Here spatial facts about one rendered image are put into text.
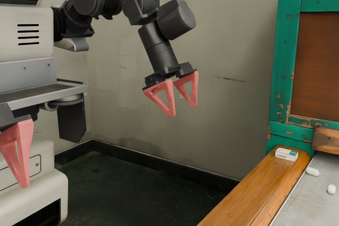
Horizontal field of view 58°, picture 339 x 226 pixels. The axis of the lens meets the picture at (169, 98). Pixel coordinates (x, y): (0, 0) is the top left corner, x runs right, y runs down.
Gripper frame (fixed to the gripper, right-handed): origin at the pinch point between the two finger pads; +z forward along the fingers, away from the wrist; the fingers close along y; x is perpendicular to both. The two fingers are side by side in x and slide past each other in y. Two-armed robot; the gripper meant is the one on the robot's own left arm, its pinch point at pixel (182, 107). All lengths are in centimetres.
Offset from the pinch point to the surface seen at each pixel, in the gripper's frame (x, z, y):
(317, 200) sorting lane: -12.7, 35.2, 21.8
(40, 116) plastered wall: 177, -31, 79
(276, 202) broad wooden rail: -5.9, 30.4, 13.3
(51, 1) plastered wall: 139, -108, 99
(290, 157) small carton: -5.8, 27.6, 36.3
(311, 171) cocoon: -10.5, 32.4, 34.6
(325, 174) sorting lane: -13, 35, 38
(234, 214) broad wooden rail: -0.9, 26.5, 1.2
